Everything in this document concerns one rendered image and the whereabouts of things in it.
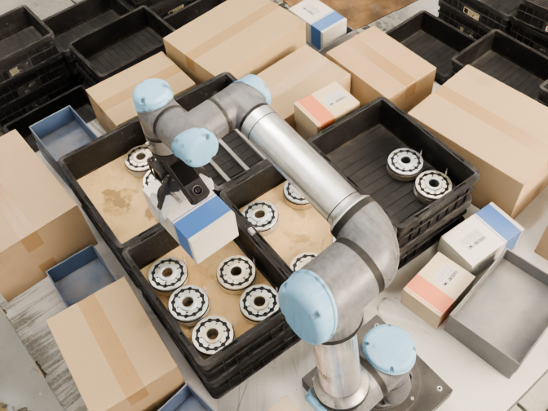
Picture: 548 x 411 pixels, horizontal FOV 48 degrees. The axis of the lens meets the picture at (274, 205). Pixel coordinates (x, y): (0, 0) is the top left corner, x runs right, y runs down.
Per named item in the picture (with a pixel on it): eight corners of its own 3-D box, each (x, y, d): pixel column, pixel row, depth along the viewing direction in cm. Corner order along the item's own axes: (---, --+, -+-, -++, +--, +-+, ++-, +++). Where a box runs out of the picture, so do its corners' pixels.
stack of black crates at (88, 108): (96, 118, 301) (81, 82, 282) (128, 152, 286) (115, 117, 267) (21, 161, 287) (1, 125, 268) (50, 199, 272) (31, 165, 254)
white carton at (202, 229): (239, 235, 145) (234, 213, 138) (197, 264, 141) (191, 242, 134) (190, 186, 155) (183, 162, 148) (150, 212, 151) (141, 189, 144)
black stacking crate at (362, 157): (473, 200, 176) (482, 174, 167) (396, 255, 166) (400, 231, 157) (379, 122, 196) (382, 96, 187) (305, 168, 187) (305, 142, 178)
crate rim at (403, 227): (481, 178, 168) (483, 173, 166) (399, 236, 159) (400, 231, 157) (382, 99, 189) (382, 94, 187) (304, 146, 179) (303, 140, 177)
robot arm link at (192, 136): (232, 117, 112) (196, 87, 117) (182, 150, 108) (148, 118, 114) (237, 146, 118) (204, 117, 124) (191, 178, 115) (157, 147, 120)
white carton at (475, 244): (485, 219, 185) (492, 201, 178) (516, 246, 179) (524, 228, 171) (435, 254, 179) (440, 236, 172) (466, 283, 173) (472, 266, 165)
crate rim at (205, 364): (307, 300, 149) (307, 295, 147) (203, 373, 140) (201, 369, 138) (218, 198, 170) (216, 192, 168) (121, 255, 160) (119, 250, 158)
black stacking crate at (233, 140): (303, 168, 187) (302, 142, 178) (222, 218, 178) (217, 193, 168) (231, 98, 207) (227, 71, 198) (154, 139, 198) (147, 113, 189)
